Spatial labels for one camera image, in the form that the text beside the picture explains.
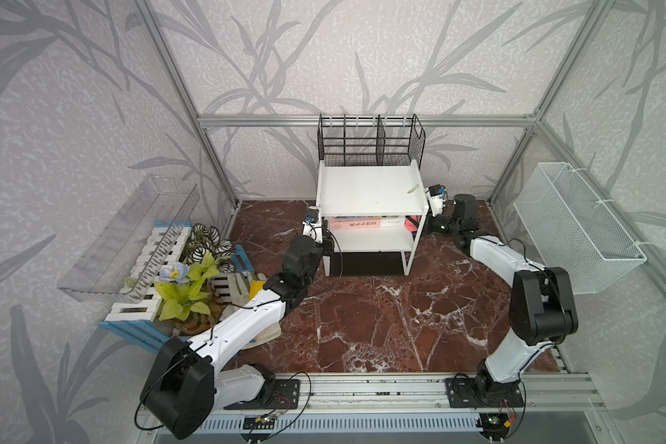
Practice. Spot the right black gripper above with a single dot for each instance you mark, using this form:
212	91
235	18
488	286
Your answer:
428	221

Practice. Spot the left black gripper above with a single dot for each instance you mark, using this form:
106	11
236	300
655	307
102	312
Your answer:
327	242

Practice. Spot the pink fluffy cloth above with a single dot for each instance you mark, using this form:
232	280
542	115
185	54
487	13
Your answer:
412	223

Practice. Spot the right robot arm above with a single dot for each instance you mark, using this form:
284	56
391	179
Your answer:
541	310

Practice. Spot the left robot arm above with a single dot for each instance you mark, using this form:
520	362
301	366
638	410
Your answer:
188	379

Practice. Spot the yellow item on beige cloth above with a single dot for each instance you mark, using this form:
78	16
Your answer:
255	287

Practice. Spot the white two-tier bookshelf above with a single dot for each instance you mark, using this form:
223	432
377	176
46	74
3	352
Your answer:
371	191

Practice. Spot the striped leaf plant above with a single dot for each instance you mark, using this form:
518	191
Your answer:
203	240

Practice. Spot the green artificial plant with flower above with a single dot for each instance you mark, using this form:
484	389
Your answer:
182	288

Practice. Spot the white blue picket crate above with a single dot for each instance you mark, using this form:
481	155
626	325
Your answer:
139	323

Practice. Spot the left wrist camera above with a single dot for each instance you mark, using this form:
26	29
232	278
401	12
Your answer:
312	219

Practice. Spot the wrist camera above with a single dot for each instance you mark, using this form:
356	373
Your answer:
312	219
437	198

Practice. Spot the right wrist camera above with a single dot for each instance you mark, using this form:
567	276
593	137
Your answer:
437	198

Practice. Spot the white mesh wall basket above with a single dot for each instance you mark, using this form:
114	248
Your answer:
572	228

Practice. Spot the black wire wall basket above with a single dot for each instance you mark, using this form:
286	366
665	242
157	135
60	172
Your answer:
376	141

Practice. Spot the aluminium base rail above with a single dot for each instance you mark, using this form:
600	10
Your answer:
338	393

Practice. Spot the clear plastic wall tray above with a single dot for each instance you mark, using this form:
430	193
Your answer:
124	260

